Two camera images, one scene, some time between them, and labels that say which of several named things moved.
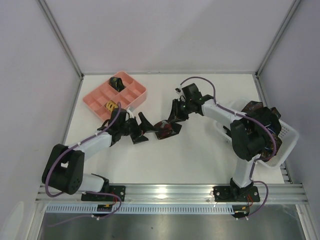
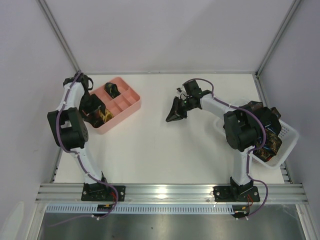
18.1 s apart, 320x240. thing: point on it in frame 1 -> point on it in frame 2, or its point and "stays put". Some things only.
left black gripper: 135,129 -> 100,114
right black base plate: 232,194 stays put
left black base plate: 120,190 stays put
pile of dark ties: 252,137 stays put
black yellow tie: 117,83 -> 112,89
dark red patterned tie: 166,129 -> 97,119
